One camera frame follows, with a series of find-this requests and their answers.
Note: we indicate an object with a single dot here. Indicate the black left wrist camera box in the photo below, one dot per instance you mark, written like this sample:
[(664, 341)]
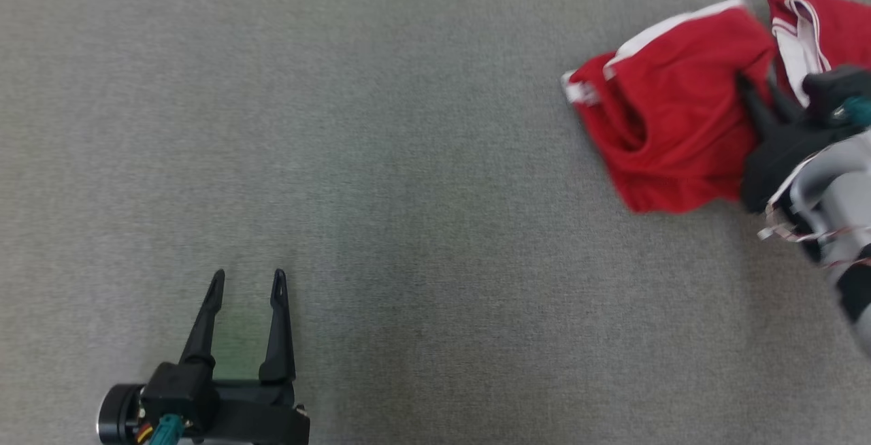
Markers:
[(180, 390)]

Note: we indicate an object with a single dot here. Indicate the red Bulls 23 shorts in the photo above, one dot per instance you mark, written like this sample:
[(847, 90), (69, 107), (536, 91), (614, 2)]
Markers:
[(674, 118)]

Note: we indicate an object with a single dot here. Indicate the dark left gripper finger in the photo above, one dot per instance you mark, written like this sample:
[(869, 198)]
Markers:
[(204, 329), (279, 336)]

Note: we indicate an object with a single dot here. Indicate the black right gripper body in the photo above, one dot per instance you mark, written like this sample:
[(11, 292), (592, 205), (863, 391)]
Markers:
[(782, 159)]

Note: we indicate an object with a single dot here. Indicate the red Bulls 23 jersey top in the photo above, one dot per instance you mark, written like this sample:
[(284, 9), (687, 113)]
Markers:
[(837, 30)]

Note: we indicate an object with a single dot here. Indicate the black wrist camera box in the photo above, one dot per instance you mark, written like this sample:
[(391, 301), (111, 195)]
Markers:
[(180, 390), (833, 88)]

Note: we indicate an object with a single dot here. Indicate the teal left camera connector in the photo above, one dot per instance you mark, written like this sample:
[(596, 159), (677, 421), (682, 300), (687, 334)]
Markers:
[(165, 430)]

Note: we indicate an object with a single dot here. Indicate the teal camera connector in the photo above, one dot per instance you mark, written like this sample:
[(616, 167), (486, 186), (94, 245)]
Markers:
[(861, 111), (165, 430)]

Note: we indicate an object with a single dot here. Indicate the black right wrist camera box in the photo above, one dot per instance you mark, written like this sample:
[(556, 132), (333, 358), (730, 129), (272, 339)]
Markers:
[(833, 88)]

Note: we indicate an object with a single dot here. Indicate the teal right camera connector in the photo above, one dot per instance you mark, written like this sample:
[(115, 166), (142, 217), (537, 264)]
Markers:
[(861, 111)]

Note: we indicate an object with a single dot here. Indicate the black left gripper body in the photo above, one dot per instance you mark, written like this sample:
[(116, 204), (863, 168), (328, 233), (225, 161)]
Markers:
[(262, 418)]

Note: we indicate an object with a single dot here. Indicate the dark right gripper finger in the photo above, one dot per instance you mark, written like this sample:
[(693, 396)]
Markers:
[(788, 108), (759, 111)]

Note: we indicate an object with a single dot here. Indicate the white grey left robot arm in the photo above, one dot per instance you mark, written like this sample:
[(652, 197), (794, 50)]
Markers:
[(117, 414)]

